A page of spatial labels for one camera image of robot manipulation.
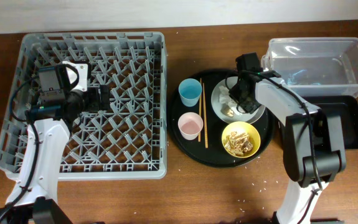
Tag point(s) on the grey plastic dishwasher rack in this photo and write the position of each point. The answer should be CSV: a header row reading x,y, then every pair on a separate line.
x,y
127,141

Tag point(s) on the yellow bowl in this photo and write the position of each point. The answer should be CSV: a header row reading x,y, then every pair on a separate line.
x,y
240,127

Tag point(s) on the round black serving tray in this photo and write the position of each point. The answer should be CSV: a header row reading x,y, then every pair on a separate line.
x,y
214,155

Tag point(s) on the white ceramic plate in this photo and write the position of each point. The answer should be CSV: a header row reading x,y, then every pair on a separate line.
x,y
217,106

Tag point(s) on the black rectangular waste tray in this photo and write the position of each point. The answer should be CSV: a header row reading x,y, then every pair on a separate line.
x,y
347,108

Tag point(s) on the pink plastic cup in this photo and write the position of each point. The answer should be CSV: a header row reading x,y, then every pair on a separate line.
x,y
190,125

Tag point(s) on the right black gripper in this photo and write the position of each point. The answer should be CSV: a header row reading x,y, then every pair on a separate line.
x,y
235,93

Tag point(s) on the golden brown food scraps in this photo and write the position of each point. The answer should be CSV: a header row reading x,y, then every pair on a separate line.
x,y
238,144

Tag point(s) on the white paper napkin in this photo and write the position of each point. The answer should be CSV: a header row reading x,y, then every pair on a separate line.
x,y
229,107

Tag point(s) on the clear plastic waste bin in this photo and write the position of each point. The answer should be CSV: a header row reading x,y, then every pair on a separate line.
x,y
315,66

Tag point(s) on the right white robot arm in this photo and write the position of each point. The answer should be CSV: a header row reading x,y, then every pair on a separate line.
x,y
313,147

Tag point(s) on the right wooden chopstick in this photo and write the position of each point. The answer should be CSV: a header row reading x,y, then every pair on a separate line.
x,y
205,117

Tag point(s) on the left wooden chopstick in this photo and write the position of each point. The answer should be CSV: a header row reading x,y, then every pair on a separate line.
x,y
200,108

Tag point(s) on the light blue plastic cup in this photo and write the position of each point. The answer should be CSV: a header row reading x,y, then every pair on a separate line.
x,y
190,90

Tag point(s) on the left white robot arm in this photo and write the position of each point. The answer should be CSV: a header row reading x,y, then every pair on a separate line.
x,y
50,120

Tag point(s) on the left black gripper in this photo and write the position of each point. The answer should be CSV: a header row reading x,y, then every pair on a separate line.
x,y
94,101

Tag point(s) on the wooden chopstick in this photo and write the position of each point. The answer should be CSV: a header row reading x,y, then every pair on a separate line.
x,y
200,108
205,117

